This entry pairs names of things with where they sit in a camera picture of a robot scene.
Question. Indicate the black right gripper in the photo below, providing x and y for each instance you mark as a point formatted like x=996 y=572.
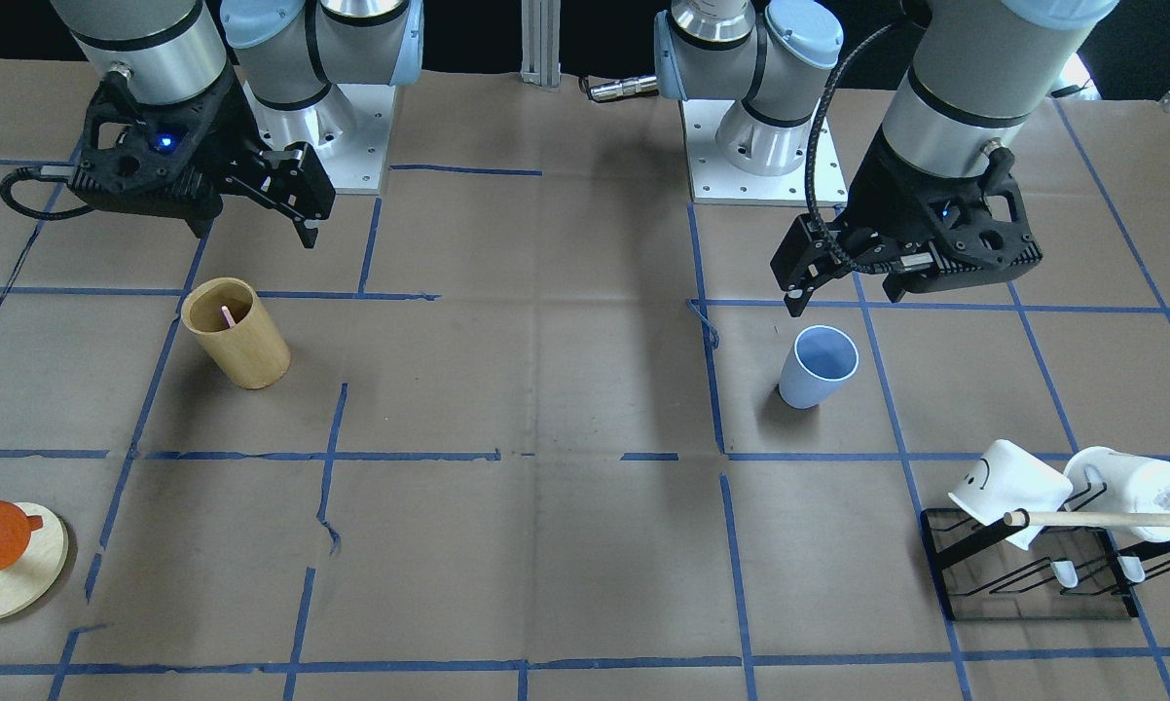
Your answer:
x=227 y=131

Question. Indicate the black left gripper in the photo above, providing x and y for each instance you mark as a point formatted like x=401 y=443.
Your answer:
x=882 y=193

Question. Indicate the light blue plastic cup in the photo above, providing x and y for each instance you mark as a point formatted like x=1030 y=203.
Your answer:
x=821 y=359

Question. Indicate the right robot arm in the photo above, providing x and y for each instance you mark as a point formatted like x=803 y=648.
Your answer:
x=262 y=100

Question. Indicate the bamboo cylinder holder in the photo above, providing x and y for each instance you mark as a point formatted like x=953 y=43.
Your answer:
x=253 y=353

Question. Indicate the white smiley mug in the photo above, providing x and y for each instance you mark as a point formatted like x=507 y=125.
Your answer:
x=1006 y=478

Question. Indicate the white plain mug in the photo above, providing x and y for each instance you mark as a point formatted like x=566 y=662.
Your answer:
x=1135 y=492

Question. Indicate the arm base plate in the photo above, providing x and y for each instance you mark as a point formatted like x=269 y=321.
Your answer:
x=349 y=129
x=765 y=161

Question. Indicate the aluminium frame post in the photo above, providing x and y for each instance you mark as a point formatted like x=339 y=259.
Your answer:
x=540 y=65

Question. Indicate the black wire mug rack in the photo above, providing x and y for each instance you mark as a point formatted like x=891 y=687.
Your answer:
x=1072 y=571

